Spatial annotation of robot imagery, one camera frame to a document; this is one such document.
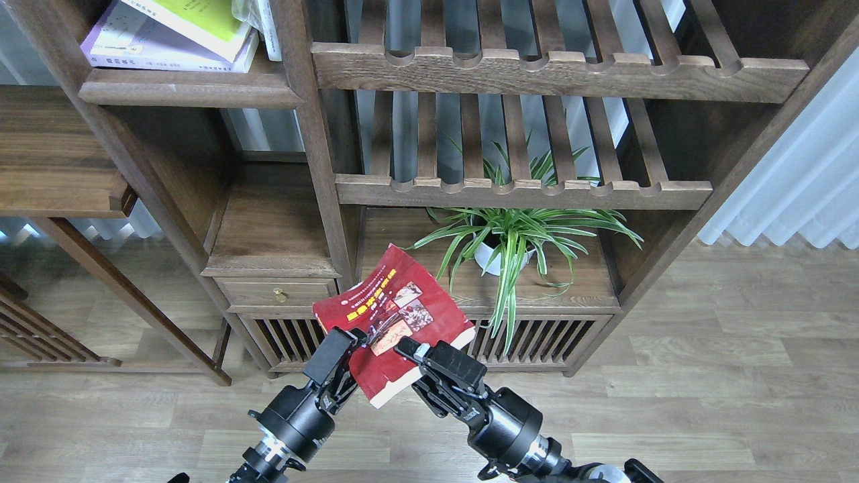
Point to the right slatted cabinet door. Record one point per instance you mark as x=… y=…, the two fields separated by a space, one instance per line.
x=554 y=344

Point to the white lavender paperback book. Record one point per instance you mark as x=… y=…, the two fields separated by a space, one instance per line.
x=126 y=38

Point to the dark wooden bookshelf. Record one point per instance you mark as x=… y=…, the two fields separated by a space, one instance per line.
x=308 y=167

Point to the yellow green paperback book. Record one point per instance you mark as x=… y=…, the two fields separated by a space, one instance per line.
x=207 y=23

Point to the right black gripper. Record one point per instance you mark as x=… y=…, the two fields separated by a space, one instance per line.
x=503 y=427

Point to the white plant pot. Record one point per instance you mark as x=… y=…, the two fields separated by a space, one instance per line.
x=493 y=240

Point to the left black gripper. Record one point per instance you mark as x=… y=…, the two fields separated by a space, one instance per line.
x=298 y=421

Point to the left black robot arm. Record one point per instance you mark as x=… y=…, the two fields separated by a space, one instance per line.
x=298 y=421

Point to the small wooden drawer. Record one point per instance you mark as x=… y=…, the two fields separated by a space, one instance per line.
x=275 y=292

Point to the white object on upper shelf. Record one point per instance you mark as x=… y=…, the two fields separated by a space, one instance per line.
x=259 y=15

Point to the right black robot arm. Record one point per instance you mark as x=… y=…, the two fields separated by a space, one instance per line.
x=632 y=471

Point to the wooden side table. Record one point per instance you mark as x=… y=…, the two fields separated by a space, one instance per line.
x=53 y=170

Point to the red paperback book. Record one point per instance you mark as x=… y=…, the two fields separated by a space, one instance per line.
x=399 y=298

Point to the white curtain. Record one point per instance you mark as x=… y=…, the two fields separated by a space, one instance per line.
x=807 y=184

